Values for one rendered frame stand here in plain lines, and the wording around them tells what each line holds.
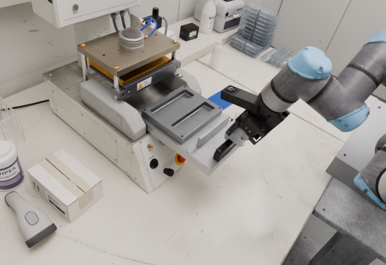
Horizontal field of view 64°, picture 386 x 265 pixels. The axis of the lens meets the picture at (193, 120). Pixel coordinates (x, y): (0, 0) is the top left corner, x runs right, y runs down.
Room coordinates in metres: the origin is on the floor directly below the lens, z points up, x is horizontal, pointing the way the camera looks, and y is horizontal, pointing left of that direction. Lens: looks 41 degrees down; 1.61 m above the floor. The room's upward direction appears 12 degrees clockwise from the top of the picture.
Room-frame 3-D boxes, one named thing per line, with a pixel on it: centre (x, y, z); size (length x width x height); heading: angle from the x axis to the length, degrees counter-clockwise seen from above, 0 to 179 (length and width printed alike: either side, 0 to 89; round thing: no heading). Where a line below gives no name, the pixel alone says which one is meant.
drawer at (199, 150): (0.71, 0.00, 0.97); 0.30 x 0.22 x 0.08; 59
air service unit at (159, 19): (1.12, 0.23, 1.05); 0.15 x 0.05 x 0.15; 149
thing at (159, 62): (0.87, 0.23, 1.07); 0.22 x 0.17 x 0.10; 149
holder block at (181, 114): (0.73, 0.04, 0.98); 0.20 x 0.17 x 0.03; 149
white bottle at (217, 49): (1.43, -0.05, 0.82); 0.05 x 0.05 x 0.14
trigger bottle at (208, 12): (1.72, 0.03, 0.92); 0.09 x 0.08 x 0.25; 66
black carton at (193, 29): (1.60, 0.12, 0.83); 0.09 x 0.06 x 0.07; 141
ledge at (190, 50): (1.60, 0.14, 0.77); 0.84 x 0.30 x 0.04; 149
